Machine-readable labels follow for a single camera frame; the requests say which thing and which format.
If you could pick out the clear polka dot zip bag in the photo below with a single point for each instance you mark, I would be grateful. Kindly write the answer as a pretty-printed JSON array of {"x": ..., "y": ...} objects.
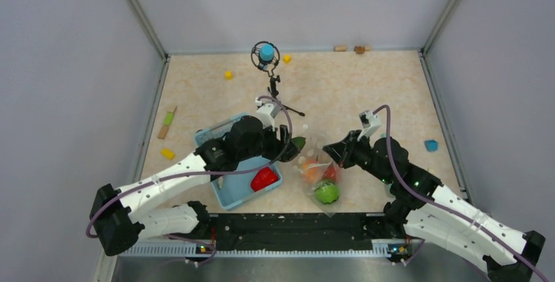
[{"x": 315, "y": 140}]

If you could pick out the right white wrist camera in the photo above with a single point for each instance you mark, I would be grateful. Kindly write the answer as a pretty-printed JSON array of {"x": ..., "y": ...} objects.
[{"x": 371, "y": 122}]

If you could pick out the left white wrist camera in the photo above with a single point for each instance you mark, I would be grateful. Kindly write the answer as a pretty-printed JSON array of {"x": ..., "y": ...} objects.
[{"x": 266, "y": 112}]

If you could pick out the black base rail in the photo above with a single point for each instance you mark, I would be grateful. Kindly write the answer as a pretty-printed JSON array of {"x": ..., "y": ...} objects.
[{"x": 300, "y": 232}]

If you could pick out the red toy bell pepper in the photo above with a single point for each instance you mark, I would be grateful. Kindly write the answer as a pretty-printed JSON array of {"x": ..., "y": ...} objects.
[{"x": 264, "y": 178}]

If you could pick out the red orange toy pepper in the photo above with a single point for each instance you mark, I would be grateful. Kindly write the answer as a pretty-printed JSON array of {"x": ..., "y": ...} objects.
[{"x": 330, "y": 174}]

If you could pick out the brown wooden piece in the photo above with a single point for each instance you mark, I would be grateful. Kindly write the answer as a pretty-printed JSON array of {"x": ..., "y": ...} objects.
[{"x": 359, "y": 50}]

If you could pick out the blue perforated plastic basket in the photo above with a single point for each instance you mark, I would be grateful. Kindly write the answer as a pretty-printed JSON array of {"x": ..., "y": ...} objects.
[{"x": 236, "y": 189}]

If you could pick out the wooden cork piece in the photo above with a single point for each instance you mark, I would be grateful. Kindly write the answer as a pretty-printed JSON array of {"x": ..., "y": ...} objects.
[{"x": 341, "y": 48}]

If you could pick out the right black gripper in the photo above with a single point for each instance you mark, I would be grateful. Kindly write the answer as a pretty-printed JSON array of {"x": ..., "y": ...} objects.
[{"x": 343, "y": 150}]

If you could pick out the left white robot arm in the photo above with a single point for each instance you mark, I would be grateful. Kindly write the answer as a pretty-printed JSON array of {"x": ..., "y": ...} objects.
[{"x": 120, "y": 217}]

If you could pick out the blue toy block right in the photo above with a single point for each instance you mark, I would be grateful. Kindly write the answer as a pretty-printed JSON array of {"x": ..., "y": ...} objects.
[{"x": 431, "y": 145}]

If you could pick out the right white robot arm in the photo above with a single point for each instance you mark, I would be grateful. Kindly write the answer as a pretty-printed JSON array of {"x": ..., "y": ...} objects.
[{"x": 426, "y": 208}]

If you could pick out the orange toy peach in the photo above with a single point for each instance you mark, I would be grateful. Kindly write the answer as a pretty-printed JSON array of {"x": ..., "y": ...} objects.
[{"x": 311, "y": 171}]

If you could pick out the yellow block front left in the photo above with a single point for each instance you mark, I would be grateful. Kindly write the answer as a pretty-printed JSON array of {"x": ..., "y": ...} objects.
[{"x": 167, "y": 153}]

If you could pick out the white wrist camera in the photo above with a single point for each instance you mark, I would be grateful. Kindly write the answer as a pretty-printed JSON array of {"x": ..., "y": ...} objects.
[
  {"x": 371, "y": 122},
  {"x": 266, "y": 112}
]

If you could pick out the green and wood toy block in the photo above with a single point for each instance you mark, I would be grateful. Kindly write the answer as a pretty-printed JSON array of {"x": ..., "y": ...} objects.
[{"x": 167, "y": 120}]

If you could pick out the yellow cube near microphone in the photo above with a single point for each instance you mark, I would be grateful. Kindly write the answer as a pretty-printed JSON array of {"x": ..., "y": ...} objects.
[{"x": 287, "y": 59}]

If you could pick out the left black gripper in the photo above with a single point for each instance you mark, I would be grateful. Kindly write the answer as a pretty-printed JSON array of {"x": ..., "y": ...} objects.
[{"x": 277, "y": 145}]

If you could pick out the dark green toy avocado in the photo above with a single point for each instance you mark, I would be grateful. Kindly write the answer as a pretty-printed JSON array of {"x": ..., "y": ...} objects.
[{"x": 299, "y": 142}]

